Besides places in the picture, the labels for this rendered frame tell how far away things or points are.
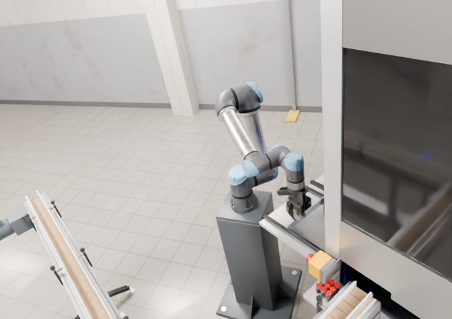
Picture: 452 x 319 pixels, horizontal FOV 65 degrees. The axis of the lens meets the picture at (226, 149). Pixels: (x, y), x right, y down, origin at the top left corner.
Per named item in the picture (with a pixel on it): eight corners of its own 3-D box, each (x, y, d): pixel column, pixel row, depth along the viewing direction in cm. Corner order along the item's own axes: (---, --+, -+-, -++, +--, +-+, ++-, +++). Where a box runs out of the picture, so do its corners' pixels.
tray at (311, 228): (390, 236, 151) (391, 230, 149) (353, 274, 139) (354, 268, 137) (324, 201, 175) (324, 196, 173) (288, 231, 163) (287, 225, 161)
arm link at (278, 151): (261, 147, 156) (272, 160, 147) (284, 139, 158) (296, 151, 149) (263, 162, 160) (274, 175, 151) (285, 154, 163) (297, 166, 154)
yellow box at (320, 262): (336, 272, 132) (336, 260, 128) (323, 285, 129) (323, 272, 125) (320, 261, 137) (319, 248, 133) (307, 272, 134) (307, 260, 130)
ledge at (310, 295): (355, 299, 133) (356, 295, 132) (333, 322, 127) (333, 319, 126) (325, 276, 143) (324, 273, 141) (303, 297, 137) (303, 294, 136)
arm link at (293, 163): (296, 148, 149) (307, 158, 142) (298, 169, 155) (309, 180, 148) (280, 154, 147) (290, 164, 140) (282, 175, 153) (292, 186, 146)
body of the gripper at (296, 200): (300, 217, 154) (298, 195, 147) (285, 207, 160) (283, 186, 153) (311, 207, 157) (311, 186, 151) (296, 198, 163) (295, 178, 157)
